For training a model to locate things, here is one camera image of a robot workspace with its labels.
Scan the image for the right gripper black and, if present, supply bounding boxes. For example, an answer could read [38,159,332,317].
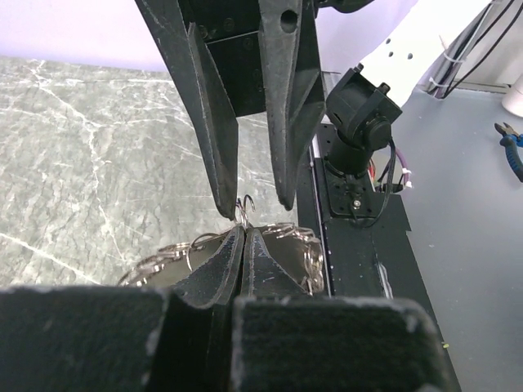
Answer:
[136,1,325,216]

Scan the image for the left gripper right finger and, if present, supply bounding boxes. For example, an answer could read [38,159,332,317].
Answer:
[232,228,461,392]

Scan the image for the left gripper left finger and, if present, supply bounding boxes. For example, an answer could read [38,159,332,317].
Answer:
[1,227,245,391]

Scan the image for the metal disc with key rings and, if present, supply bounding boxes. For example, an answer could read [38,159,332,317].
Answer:
[117,195,324,296]

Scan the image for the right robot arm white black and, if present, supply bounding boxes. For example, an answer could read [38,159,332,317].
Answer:
[137,1,487,219]

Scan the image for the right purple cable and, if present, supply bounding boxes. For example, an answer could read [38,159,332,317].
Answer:
[394,149,414,191]

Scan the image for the white cable bundle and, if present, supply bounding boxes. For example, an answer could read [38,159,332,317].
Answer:
[427,0,523,99]

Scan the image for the blue handled pliers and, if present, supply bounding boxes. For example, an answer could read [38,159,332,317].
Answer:
[494,122,523,182]

